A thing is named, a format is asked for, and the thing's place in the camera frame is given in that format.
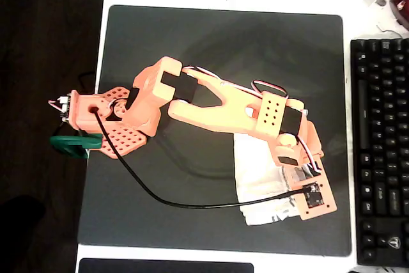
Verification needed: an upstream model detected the black keyboard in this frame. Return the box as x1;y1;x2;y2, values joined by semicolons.
350;38;409;267

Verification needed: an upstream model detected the orange camera mount plate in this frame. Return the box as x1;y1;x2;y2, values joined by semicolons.
292;157;339;222

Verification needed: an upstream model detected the black rounded object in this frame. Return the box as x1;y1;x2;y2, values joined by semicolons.
0;194;46;245

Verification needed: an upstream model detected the white striped cloth towel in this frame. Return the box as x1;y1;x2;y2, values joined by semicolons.
232;134;307;226

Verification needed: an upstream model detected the black desk mat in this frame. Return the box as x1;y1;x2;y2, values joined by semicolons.
77;4;352;258

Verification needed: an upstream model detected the small controller board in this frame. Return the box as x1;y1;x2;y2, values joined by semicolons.
47;93;74;123

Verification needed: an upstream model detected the black flat pad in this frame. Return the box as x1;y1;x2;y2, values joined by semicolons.
79;257;255;273

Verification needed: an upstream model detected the green table clamp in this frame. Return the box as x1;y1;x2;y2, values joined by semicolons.
50;134;104;160

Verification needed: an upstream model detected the black camera cable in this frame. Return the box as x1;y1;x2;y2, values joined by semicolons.
91;106;311;210

